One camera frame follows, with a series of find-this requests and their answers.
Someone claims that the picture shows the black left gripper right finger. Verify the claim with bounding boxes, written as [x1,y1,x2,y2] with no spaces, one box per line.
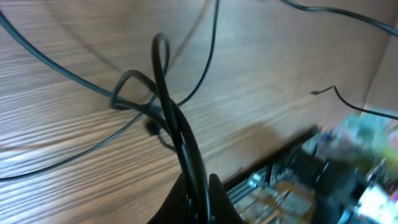
[209,174,244,224]

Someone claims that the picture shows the black right camera cable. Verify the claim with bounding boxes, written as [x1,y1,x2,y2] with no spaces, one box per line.
[279,0,398,37]

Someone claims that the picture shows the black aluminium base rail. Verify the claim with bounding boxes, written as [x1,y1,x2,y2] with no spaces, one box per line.
[226,113,397,223]

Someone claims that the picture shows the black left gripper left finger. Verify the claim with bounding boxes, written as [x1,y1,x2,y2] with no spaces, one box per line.
[147,174,188,224]

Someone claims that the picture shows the thin black cable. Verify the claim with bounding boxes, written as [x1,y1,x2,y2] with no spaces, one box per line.
[310,85,398,121]
[0,0,220,224]

